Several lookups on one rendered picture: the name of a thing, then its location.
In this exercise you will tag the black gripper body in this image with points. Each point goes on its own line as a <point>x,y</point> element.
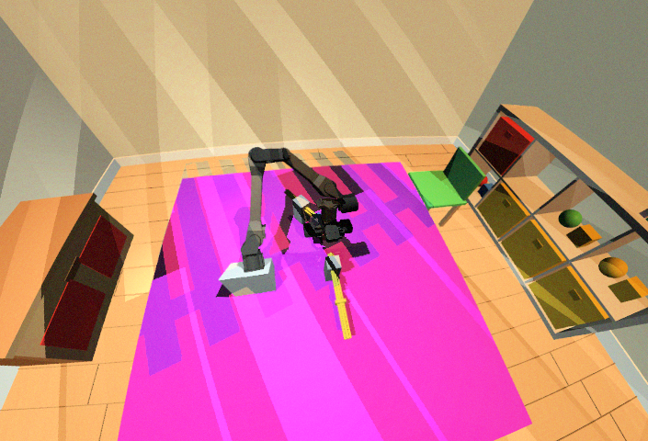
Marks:
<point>310,230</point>

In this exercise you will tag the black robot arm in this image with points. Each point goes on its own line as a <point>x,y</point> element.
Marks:
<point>253,259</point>

